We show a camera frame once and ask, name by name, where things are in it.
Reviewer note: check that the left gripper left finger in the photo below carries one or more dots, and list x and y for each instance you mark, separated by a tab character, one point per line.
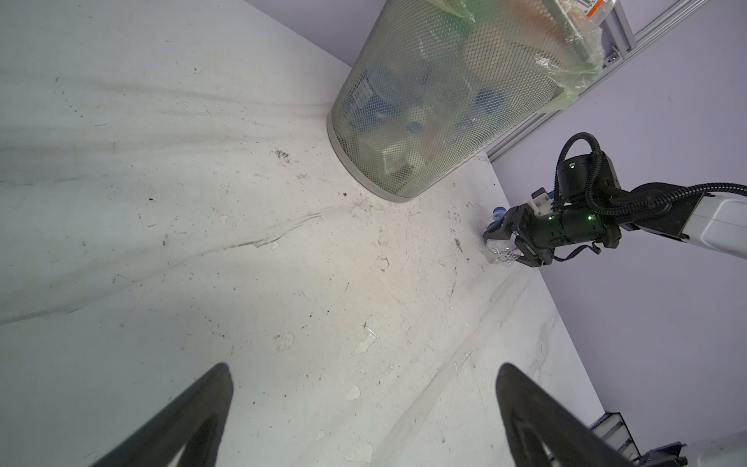
188	430

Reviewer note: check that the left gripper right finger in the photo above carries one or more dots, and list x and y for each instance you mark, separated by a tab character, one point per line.
537	426

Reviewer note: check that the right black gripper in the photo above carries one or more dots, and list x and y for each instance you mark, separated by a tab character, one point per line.
538	237

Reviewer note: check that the blue cap bottle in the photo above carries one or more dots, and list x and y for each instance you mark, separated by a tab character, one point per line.
504	252

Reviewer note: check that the orange label bottle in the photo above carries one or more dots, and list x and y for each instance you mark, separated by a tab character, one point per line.
595	11

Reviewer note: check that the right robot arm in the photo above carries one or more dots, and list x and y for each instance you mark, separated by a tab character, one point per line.
710	215

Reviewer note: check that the mesh waste bin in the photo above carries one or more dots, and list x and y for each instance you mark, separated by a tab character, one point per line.
410	112

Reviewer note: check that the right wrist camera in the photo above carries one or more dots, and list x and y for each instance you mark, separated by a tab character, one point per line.
541	202

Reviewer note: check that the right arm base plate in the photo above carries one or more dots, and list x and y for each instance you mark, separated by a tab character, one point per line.
666	456

